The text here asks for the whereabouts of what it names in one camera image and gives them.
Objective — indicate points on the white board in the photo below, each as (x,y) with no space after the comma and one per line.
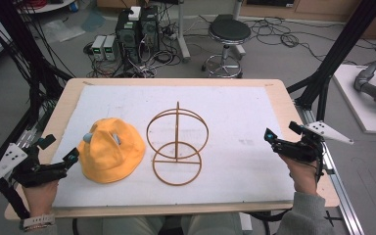
(365,112)

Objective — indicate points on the yellow bucket hat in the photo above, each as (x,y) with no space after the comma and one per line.
(111,160)

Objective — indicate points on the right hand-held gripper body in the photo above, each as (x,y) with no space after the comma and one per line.
(298,150)

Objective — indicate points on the white box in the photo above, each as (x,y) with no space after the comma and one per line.
(134,13)

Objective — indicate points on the grey power supply unit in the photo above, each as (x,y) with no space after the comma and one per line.
(110,48)
(98,47)

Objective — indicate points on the aluminium rail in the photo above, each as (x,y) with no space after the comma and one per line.
(26,138)
(342,199)

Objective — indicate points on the white table mat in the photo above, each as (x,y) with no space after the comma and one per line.
(235,107)

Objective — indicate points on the white wrist watch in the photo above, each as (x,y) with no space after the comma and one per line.
(37,221)

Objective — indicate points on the white metal post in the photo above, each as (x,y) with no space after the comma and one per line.
(183,36)

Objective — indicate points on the white round table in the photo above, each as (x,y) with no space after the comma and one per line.
(45,6)

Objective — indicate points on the person's legs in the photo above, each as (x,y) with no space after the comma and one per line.
(133,225)

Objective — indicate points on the clear plastic sheet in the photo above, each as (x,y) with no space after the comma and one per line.
(62,31)

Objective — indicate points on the black round stool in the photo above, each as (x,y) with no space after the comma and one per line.
(229,31)

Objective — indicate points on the black computer tower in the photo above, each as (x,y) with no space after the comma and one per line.
(149,29)
(128,36)

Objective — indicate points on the person's left hand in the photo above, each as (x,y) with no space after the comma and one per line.
(40,199)

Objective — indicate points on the person's right hand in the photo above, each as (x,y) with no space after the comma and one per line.
(302,178)

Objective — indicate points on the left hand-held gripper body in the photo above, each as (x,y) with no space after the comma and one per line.
(36,173)

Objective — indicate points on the black metal frame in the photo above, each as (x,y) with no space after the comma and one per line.
(9,19)
(349,36)

